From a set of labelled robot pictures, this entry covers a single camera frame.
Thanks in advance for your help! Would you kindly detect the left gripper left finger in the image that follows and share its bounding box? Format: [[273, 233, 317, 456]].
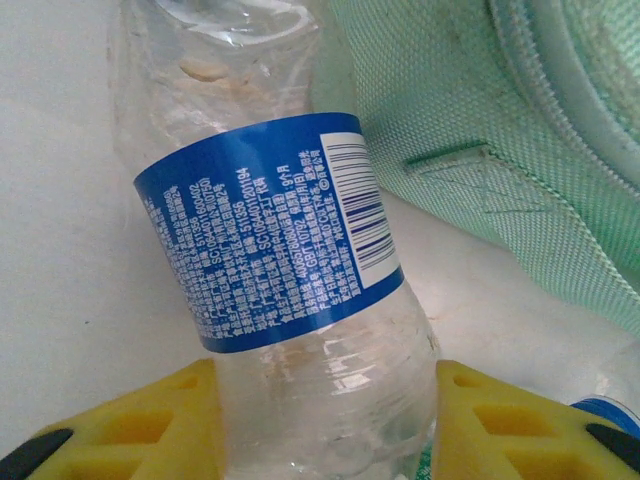
[[0, 357, 227, 480]]

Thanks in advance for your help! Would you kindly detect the clear bottle with blue label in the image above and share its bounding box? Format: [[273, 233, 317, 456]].
[[107, 0, 444, 480], [547, 339, 640, 441]]

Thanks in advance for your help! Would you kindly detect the mint green zipper pouch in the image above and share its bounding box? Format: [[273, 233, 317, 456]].
[[319, 0, 640, 336]]

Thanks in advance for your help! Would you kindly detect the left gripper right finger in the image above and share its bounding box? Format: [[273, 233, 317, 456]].
[[431, 359, 640, 480]]

